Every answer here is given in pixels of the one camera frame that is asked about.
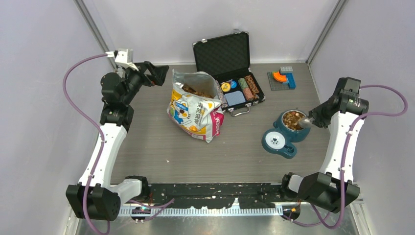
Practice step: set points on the yellow dealer button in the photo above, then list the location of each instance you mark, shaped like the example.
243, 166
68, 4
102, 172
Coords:
226, 87

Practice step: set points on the black poker chip case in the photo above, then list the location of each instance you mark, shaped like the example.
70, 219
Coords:
227, 59

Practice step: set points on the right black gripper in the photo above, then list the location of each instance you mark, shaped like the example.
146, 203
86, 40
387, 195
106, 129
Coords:
316, 112

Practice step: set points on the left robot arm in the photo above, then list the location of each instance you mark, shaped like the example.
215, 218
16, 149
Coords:
93, 196

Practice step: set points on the metal food scoop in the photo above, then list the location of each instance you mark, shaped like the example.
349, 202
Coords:
306, 122

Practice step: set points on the pet food bag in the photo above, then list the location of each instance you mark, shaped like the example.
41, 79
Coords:
195, 105

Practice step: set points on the blue playing card deck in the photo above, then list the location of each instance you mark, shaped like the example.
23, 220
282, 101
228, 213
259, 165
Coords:
235, 98

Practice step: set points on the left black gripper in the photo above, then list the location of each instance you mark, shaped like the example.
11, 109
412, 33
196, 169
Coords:
158, 72

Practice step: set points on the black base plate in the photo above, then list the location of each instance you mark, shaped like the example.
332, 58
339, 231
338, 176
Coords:
213, 195

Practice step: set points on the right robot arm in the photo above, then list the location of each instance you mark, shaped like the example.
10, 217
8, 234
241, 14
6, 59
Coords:
332, 187

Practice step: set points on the toy brick assembly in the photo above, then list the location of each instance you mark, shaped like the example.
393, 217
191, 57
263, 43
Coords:
282, 79

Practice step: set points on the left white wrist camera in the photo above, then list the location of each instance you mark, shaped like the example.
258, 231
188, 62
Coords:
123, 57

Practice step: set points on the teal double pet bowl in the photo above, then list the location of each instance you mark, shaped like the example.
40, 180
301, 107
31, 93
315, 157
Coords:
285, 133

